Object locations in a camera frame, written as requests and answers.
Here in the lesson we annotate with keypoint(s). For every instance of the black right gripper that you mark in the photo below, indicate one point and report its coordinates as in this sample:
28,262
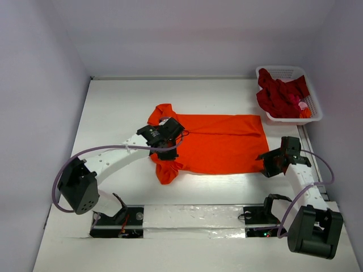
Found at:
272,163

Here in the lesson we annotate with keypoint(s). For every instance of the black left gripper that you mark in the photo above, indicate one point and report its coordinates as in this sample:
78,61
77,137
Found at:
169,156

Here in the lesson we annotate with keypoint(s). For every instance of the orange t-shirt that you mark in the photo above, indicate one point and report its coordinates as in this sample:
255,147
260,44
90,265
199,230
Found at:
215,144

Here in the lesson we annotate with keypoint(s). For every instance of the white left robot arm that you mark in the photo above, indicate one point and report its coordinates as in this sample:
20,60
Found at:
79,178

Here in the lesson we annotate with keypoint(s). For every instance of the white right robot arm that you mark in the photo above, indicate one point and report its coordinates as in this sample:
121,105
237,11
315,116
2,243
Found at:
310,226

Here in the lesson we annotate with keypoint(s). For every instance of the orange garment in basket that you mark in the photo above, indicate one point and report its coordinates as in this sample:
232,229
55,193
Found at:
305,113

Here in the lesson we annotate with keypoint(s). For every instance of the dark red t-shirt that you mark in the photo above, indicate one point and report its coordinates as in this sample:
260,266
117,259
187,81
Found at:
273,96

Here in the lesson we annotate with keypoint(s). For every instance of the white plastic laundry basket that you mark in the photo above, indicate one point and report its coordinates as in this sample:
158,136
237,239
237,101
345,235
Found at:
287,74

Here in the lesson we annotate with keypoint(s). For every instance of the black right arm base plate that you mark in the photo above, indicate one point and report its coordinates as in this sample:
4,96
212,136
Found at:
259,220

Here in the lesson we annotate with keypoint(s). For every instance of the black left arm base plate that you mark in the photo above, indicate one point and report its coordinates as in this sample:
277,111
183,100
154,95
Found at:
126,224

